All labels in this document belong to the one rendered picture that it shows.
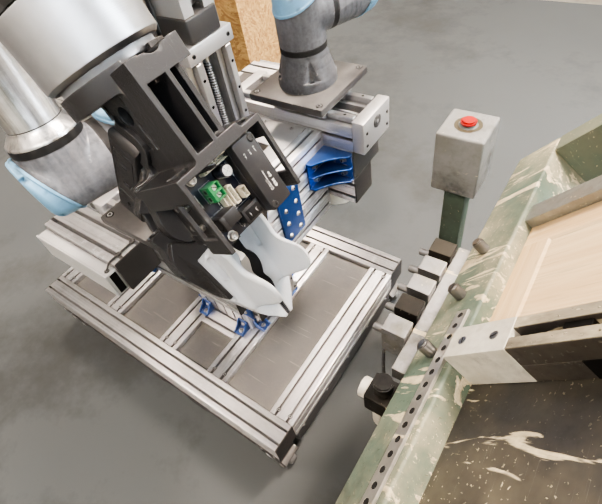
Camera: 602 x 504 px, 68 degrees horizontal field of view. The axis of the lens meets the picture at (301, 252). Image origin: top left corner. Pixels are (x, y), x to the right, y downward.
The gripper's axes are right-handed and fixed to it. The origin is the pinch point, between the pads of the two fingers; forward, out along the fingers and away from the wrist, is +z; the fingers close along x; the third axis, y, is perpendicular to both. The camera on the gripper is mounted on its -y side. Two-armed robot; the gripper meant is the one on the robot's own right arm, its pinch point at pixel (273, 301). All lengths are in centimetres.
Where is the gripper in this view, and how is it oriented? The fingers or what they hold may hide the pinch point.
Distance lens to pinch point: 36.8
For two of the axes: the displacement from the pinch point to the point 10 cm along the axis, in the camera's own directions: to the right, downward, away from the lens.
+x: 5.6, -6.8, 4.7
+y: 6.5, 0.1, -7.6
